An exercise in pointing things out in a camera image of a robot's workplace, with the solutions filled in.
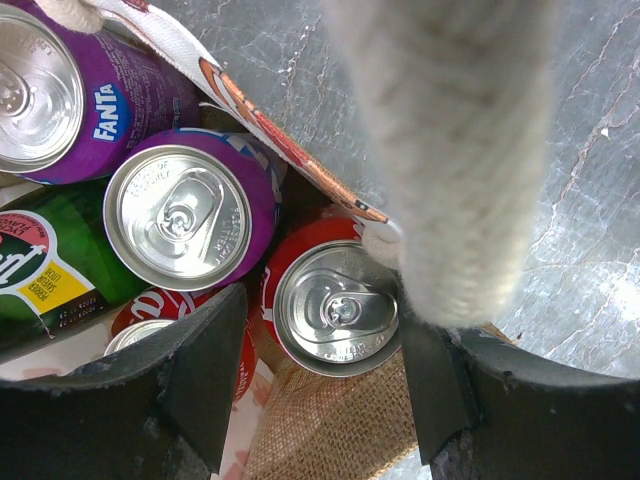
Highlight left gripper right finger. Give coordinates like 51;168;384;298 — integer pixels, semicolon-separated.
400;272;639;479

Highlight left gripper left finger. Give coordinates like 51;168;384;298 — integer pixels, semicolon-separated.
1;283;248;479

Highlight red cola can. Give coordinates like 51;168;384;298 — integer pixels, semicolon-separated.
260;216;400;378
105;287;258;404

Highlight green glass bottle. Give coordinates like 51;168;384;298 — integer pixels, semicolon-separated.
1;179;149;360

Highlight purple fanta can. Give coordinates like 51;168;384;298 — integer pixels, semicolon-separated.
103;128;288;291
1;1;200;185

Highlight canvas burlap tote bag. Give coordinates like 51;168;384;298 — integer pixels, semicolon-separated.
0;0;559;480

